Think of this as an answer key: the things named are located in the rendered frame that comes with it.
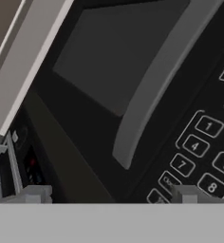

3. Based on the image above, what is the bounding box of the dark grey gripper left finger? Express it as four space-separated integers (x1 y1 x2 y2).
0 184 53 204

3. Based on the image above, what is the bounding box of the grey microwave door handle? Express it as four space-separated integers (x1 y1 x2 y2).
111 0 224 171

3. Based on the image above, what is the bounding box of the black microwave door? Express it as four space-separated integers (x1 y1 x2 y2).
28 0 224 204

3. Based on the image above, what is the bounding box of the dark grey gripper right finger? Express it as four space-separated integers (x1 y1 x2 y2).
170 184 224 204

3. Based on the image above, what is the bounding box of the black microwave oven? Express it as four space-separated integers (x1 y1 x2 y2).
28 0 224 204

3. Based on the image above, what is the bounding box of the pale grey cupboard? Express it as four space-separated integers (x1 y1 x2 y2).
0 0 76 138

